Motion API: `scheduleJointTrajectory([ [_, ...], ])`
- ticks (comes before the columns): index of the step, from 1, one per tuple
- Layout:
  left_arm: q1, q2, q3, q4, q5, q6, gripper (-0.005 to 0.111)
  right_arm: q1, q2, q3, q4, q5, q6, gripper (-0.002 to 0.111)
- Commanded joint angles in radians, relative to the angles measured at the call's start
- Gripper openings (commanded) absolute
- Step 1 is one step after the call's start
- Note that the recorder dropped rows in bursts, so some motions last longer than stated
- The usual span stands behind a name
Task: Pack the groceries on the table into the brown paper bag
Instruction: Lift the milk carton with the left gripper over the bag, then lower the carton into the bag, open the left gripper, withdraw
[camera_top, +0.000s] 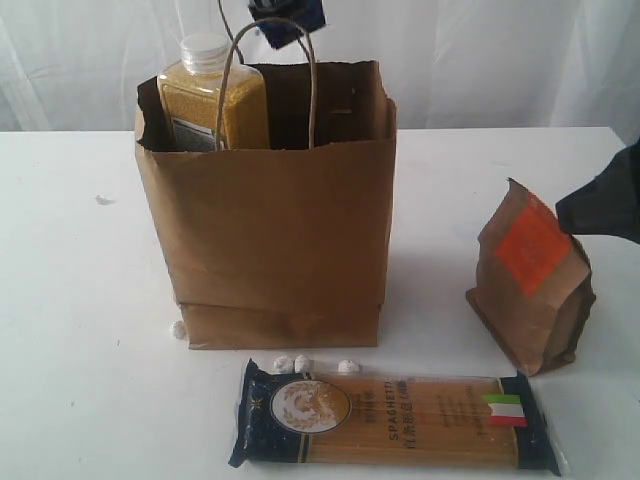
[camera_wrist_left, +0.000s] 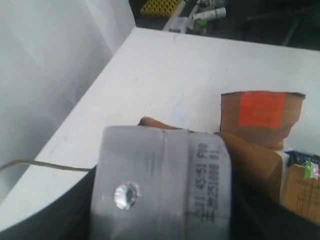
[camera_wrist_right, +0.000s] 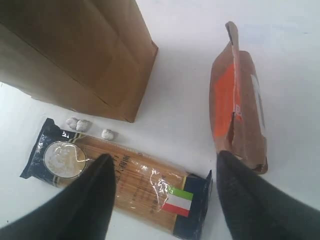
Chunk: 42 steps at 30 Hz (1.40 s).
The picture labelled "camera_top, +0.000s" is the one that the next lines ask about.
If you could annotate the yellow grain container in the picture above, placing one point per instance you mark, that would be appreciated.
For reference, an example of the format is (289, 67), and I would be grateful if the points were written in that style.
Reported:
(189, 93)

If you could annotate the brown kraft pouch orange label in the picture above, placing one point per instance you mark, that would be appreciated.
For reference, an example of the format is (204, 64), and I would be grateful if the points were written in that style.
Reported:
(533, 287)

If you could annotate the small white blue milk carton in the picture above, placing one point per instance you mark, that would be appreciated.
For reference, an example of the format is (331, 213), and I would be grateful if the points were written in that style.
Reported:
(283, 21)

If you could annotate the blue spaghetti packet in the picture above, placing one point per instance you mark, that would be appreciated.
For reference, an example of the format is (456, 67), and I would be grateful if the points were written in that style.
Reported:
(374, 419)

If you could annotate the small paper scrap on table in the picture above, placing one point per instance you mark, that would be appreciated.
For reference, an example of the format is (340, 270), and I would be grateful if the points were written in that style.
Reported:
(104, 201)

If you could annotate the brown paper bag with handles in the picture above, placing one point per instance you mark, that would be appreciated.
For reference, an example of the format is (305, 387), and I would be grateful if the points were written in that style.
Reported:
(285, 247)

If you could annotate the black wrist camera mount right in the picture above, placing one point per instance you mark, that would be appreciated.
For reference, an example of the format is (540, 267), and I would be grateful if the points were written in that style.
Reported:
(609, 204)

